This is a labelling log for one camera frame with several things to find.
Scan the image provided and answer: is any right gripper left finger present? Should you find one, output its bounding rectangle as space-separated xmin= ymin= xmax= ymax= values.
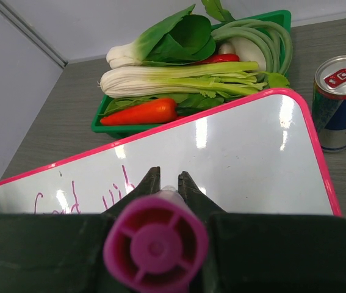
xmin=0 ymin=167 xmax=160 ymax=292

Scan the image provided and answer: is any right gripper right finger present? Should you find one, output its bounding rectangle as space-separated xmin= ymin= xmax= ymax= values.
xmin=178 ymin=172 xmax=346 ymax=292

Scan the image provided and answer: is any pink capped whiteboard marker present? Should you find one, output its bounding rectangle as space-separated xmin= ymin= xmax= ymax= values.
xmin=103 ymin=186 xmax=209 ymax=292

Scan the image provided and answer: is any pink framed whiteboard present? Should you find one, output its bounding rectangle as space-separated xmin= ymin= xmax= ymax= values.
xmin=0 ymin=89 xmax=341 ymax=215

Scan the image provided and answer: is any green leaf spinach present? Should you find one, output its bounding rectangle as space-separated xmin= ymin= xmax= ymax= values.
xmin=99 ymin=93 xmax=225 ymax=117

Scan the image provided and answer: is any orange carrot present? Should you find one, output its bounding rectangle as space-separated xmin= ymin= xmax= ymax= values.
xmin=100 ymin=98 xmax=178 ymax=126

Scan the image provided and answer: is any lower celery bok choy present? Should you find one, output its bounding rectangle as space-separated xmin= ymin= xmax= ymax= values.
xmin=99 ymin=62 xmax=290 ymax=98

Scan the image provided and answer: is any energy drink can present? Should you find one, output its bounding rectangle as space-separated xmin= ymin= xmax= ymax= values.
xmin=311 ymin=55 xmax=346 ymax=153

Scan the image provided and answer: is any red chili pepper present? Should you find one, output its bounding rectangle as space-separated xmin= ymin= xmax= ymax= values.
xmin=195 ymin=53 xmax=240 ymax=65

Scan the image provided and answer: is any white onion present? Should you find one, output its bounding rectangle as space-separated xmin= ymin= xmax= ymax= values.
xmin=218 ymin=37 xmax=266 ymax=71

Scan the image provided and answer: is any green long beans bundle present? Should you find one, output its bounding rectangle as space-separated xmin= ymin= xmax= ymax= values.
xmin=211 ymin=19 xmax=293 ymax=75

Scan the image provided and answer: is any upper bok choy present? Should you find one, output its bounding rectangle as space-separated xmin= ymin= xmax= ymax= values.
xmin=106 ymin=4 xmax=216 ymax=69

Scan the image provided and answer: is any green plastic tray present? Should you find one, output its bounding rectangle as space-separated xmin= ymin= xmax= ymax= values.
xmin=91 ymin=10 xmax=292 ymax=139

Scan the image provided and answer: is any left aluminium frame post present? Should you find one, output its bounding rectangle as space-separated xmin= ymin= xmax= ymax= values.
xmin=0 ymin=0 xmax=68 ymax=69

